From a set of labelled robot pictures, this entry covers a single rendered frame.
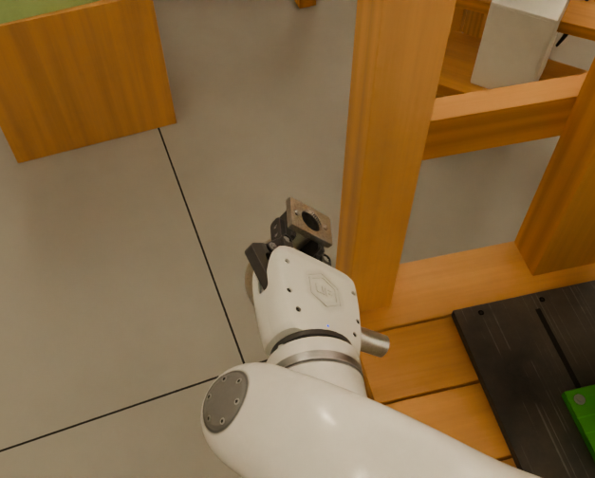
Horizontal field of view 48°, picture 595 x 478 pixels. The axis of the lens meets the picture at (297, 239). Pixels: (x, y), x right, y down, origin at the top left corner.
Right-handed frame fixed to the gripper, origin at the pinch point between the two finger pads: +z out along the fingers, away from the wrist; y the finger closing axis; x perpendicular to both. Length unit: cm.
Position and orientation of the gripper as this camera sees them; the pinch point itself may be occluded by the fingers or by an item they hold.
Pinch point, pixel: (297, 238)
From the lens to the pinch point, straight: 71.1
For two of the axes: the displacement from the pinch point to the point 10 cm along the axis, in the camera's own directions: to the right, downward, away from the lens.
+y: -7.8, -4.0, -4.8
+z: -0.9, -7.0, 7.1
